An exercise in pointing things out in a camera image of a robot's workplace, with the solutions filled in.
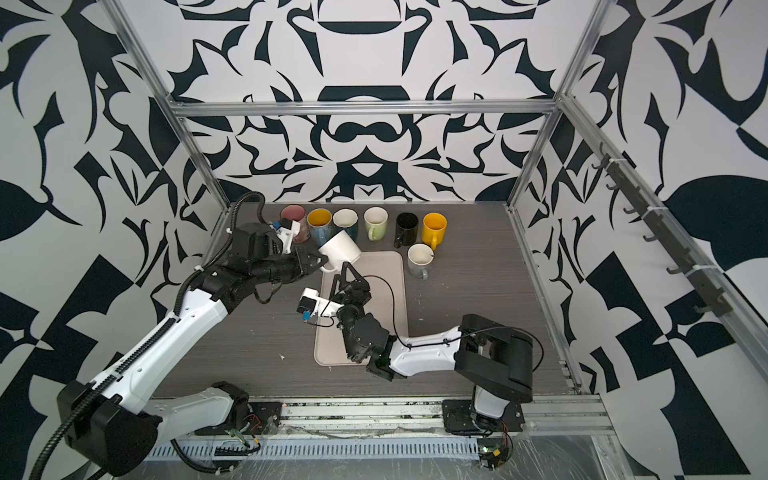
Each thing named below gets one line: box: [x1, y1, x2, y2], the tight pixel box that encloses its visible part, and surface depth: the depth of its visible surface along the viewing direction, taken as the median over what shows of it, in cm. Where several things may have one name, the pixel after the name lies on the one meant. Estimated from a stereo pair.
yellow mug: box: [421, 212, 448, 251], surface depth 105 cm
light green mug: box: [364, 206, 389, 241], surface depth 105 cm
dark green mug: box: [331, 207, 359, 241], surface depth 104 cm
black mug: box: [394, 212, 419, 249], surface depth 107 cm
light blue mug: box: [307, 208, 336, 247], surface depth 104 cm
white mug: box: [318, 229, 362, 273], surface depth 76 cm
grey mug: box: [407, 242, 435, 280], surface depth 96 cm
